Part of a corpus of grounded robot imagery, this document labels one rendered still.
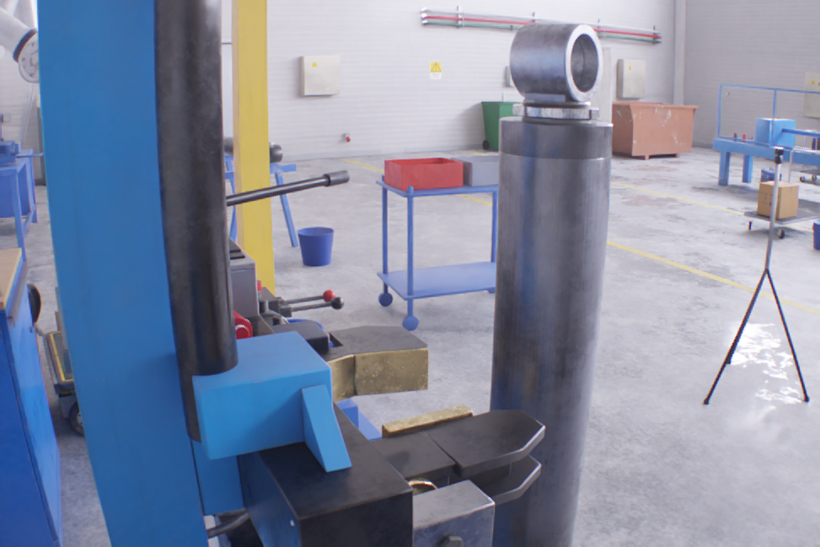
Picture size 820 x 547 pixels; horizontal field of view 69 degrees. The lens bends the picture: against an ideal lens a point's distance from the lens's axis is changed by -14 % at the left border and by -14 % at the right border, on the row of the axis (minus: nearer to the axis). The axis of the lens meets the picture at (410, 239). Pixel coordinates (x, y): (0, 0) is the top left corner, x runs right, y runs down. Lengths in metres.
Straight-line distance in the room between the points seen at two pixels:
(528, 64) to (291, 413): 0.72
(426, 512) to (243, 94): 2.92
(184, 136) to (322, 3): 11.71
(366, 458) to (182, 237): 0.36
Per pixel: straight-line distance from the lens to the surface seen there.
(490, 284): 4.40
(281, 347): 0.97
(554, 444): 1.39
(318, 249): 5.58
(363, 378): 1.42
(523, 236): 1.24
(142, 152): 0.93
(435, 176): 4.17
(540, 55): 1.23
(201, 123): 0.82
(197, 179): 0.83
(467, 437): 1.10
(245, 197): 1.19
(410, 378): 1.44
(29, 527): 2.54
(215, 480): 1.12
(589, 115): 1.26
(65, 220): 0.94
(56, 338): 3.63
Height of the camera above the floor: 1.56
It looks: 14 degrees down
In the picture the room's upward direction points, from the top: straight up
